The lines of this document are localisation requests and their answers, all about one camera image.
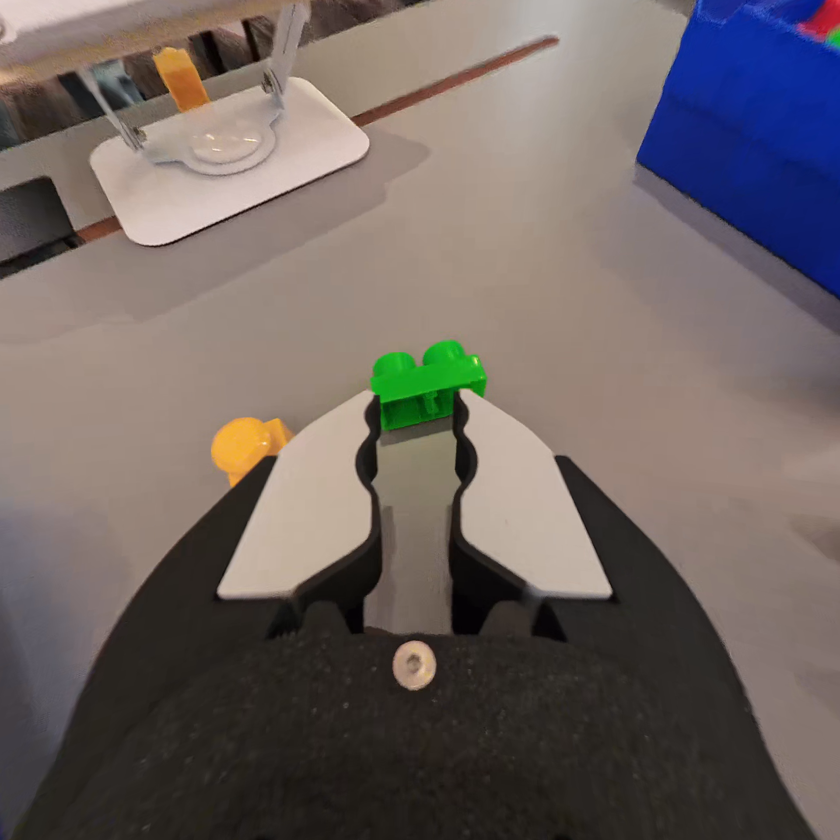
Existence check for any small orange cube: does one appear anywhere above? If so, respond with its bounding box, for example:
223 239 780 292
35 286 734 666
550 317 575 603
154 49 210 116

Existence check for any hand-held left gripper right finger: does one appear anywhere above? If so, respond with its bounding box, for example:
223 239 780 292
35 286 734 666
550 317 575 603
451 389 615 602

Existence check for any yellow toy block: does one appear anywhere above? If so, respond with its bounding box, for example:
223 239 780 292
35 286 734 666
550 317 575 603
212 418 292 489

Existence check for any blue plastic bin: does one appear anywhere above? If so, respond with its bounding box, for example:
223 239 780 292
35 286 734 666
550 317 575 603
637 0 840 300

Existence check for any pile of colourful toy blocks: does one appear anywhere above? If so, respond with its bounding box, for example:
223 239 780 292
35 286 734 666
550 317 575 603
788 0 840 48

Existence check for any green double toy block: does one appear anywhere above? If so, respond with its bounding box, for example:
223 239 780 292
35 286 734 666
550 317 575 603
369 340 489 431

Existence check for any white document stand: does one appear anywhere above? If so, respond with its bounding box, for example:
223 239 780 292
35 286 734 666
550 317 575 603
0 0 371 246

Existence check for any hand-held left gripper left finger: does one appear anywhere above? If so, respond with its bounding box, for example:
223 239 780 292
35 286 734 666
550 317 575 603
217 390 384 602

